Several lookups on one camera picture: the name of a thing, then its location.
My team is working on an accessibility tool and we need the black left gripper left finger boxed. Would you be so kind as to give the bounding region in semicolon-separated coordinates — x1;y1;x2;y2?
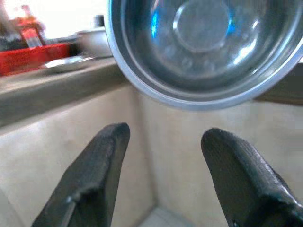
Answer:
32;122;131;227

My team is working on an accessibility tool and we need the red plastic slotted basket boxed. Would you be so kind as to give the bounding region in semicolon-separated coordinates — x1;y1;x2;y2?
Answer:
0;43;71;76

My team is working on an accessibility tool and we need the stainless steel bowl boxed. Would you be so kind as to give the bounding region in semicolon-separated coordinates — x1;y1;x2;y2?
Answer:
104;0;303;111

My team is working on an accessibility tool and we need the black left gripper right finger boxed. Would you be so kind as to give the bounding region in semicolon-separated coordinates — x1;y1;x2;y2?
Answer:
200;128;303;227

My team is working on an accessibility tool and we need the white plastic tub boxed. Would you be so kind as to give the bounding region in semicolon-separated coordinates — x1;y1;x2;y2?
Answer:
77;27;113;59

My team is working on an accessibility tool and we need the stainless steel plate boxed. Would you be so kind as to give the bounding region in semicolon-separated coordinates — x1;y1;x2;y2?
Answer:
44;56;96;73

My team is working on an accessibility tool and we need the red label sauce bottle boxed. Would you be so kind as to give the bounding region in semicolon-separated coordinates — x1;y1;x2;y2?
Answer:
14;4;47;48

